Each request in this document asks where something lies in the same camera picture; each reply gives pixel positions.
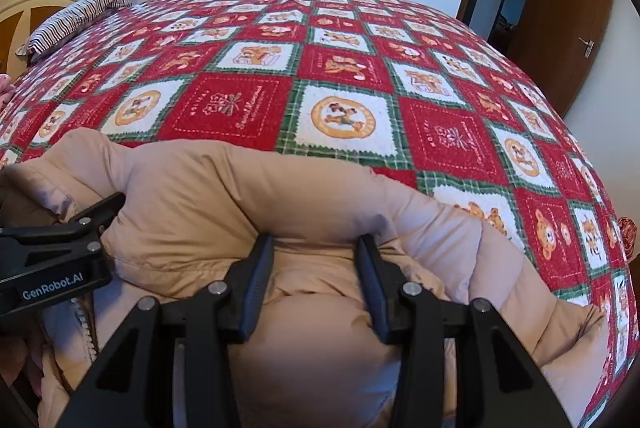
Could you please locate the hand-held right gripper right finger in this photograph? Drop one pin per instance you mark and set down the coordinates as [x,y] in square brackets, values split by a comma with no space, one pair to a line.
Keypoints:
[372,288]

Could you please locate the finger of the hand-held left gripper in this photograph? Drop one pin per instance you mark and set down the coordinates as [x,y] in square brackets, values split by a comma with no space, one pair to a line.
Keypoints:
[95,213]
[60,253]

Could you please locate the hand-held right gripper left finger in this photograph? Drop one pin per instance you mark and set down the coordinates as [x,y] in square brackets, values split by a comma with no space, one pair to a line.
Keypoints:
[257,288]

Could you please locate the quilted puffer jacket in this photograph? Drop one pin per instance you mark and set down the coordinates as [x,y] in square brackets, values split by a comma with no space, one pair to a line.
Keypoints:
[300,358]

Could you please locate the folded pink floral quilt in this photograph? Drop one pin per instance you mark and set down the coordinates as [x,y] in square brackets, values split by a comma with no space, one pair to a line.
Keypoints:
[4,92]

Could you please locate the striped pillow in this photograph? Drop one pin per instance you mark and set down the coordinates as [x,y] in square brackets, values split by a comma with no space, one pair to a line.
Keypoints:
[65,25]

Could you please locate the red patchwork printed bedspread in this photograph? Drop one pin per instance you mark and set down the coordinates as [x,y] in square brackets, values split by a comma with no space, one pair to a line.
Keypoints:
[345,57]

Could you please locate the brown wooden door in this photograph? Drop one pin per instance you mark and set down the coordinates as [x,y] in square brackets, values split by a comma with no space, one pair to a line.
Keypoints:
[550,32]

